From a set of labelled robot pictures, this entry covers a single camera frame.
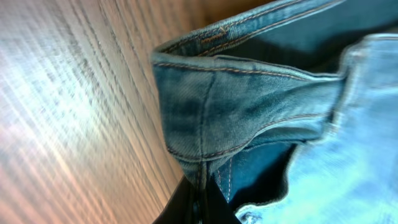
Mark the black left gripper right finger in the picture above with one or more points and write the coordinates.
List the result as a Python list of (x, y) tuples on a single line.
[(216, 210)]

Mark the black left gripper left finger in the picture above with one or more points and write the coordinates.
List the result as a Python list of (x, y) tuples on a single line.
[(182, 206)]

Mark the light blue denim jeans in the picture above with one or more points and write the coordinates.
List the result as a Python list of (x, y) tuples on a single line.
[(291, 107)]

